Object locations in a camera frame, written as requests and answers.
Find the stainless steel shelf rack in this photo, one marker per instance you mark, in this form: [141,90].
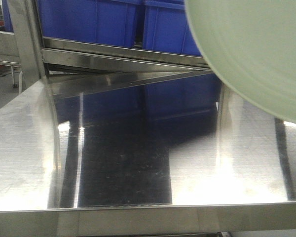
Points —
[113,141]

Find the pale green plate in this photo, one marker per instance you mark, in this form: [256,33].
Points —
[251,47]

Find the blue plastic bin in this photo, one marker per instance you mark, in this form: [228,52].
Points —
[111,22]
[166,28]

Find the blue plastic bin right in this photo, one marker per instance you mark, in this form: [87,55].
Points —
[166,28]

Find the blue plastic bin left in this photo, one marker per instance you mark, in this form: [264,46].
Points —
[111,22]

